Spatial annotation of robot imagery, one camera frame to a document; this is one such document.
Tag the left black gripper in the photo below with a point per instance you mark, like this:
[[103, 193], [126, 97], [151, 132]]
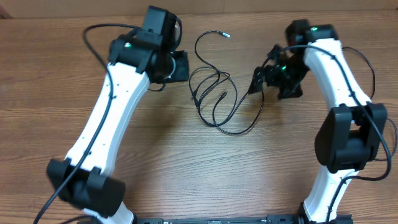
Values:
[[183, 74]]

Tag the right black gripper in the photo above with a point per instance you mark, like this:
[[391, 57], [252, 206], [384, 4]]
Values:
[[270, 72]]

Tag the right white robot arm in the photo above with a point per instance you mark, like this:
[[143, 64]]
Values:
[[351, 133]]

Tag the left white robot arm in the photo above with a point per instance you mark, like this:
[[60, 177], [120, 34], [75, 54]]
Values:
[[144, 55]]

